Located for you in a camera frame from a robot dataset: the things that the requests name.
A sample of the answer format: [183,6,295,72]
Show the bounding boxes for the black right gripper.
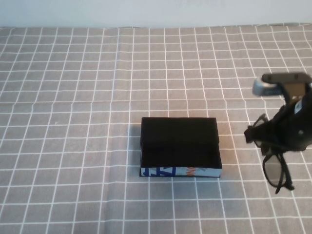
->
[244,94,312,155]

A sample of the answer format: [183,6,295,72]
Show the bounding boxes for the black-framed glasses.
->
[252,113,296,195]

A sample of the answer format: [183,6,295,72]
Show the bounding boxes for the black open cardboard box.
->
[139,117,223,178]

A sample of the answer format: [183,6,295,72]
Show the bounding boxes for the grey white-grid tablecloth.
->
[0,22,312,234]

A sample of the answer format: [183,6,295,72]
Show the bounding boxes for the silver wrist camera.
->
[252,78,285,97]

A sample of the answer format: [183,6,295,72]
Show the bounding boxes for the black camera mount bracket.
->
[261,72,312,101]

